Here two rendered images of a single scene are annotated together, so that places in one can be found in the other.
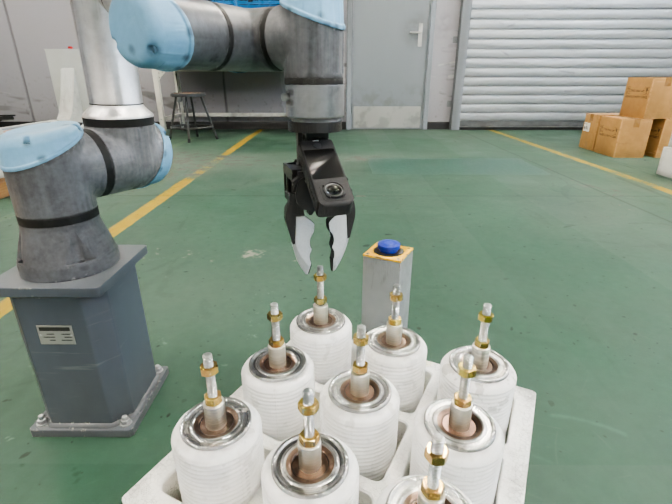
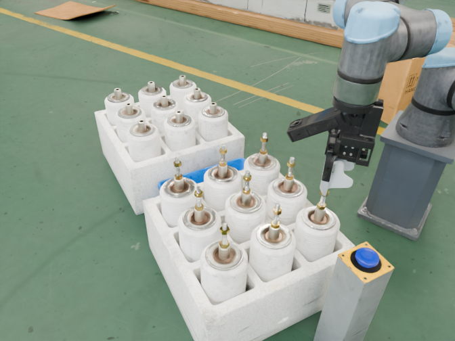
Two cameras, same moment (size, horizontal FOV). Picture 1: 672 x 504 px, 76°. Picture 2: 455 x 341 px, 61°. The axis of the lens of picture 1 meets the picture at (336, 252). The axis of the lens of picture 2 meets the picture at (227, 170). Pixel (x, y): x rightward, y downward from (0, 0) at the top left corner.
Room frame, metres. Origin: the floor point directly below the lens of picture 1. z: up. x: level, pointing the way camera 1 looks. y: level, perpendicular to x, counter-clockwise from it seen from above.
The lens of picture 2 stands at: (0.76, -0.61, 0.85)
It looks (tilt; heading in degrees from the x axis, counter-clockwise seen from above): 37 degrees down; 124
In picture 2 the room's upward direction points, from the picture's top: 1 degrees clockwise
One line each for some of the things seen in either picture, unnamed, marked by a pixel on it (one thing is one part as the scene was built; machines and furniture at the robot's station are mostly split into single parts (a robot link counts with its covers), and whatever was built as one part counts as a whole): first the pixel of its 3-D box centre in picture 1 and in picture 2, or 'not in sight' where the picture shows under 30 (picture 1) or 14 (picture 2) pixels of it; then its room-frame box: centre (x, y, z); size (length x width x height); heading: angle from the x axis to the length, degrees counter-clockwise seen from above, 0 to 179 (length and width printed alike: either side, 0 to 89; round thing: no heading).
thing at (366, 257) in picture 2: (388, 248); (366, 258); (0.71, -0.09, 0.32); 0.04 x 0.04 x 0.02
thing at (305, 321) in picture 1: (320, 320); (318, 218); (0.57, 0.02, 0.25); 0.08 x 0.08 x 0.01
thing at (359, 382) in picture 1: (359, 381); (246, 197); (0.41, -0.03, 0.26); 0.02 x 0.02 x 0.03
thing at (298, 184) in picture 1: (314, 165); (351, 128); (0.59, 0.03, 0.49); 0.09 x 0.08 x 0.12; 18
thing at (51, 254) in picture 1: (65, 237); (430, 116); (0.68, 0.46, 0.35); 0.15 x 0.15 x 0.10
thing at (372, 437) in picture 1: (358, 447); (244, 229); (0.41, -0.03, 0.16); 0.10 x 0.10 x 0.18
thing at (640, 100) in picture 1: (650, 97); not in sight; (3.62, -2.50, 0.45); 0.30 x 0.24 x 0.30; 2
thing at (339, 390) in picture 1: (359, 390); (246, 201); (0.41, -0.03, 0.25); 0.08 x 0.08 x 0.01
